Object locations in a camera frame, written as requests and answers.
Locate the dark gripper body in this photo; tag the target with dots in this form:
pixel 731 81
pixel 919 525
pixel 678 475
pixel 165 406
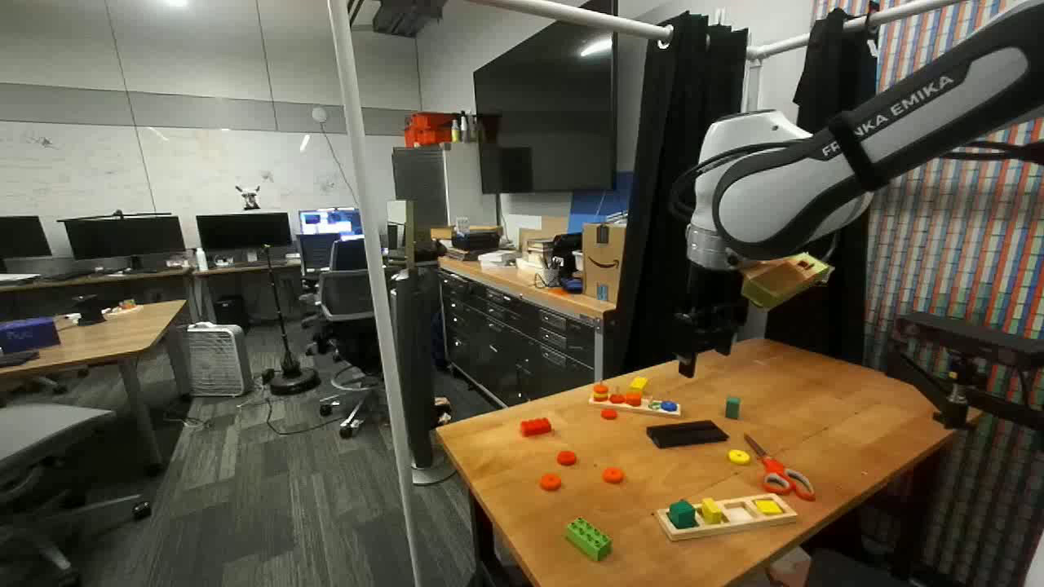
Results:
pixel 714 313

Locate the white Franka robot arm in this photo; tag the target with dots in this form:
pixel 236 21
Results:
pixel 926 109

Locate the wooden shape sorter board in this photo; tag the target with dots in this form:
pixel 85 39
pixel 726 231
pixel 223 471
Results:
pixel 752 519

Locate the yellow toy brick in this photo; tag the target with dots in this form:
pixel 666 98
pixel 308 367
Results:
pixel 638 382

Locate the small green block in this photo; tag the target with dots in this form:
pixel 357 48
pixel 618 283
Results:
pixel 731 406

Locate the black flat block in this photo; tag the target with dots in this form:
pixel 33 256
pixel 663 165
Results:
pixel 688 434

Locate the cardboard shipping box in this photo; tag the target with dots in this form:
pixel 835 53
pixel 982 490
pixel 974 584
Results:
pixel 604 257

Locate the wide black curtain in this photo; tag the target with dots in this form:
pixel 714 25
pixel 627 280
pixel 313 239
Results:
pixel 675 184

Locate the yellow shape block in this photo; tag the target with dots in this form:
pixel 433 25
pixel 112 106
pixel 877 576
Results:
pixel 714 509

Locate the green shape block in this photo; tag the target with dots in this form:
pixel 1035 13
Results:
pixel 683 512

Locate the narrow black curtain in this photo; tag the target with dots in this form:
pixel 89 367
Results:
pixel 835 216

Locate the flat yellow shape piece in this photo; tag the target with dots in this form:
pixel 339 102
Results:
pixel 767 506

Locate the red toy brick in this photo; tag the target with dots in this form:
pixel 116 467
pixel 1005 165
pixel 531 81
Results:
pixel 537 425

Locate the black drawer cabinet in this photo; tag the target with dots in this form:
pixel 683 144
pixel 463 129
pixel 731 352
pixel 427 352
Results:
pixel 524 338

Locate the green toy brick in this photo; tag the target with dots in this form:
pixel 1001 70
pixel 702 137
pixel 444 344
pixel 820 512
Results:
pixel 589 540

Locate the tall grey cabinet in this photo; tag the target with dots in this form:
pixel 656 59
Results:
pixel 429 196

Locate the slanted metal pole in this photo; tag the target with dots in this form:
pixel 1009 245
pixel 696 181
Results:
pixel 377 280

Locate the horizontal metal pole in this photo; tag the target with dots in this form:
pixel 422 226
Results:
pixel 575 13

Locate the orange case on cabinet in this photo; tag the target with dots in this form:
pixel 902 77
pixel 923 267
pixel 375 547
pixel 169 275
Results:
pixel 429 129

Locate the black office chair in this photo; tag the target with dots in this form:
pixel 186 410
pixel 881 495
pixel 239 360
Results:
pixel 346 305

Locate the blue lit screen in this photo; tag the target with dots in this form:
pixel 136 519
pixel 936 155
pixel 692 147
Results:
pixel 329 218

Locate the black floor stand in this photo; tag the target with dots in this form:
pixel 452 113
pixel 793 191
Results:
pixel 291 377

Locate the black computer monitor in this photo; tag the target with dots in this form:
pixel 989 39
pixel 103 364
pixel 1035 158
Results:
pixel 20 237
pixel 122 237
pixel 244 229

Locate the white floor appliance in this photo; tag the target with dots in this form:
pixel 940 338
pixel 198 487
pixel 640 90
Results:
pixel 216 355

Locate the wooden office desk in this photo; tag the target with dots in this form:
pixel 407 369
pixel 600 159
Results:
pixel 99 333

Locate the grey office chair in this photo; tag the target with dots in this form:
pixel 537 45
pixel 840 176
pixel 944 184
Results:
pixel 43 427

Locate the yellowish wrist camera box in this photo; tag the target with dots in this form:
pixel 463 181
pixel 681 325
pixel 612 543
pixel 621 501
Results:
pixel 786 279

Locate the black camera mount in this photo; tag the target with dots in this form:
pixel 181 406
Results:
pixel 964 360

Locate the large black wall screen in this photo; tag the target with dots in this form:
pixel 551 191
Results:
pixel 543 109

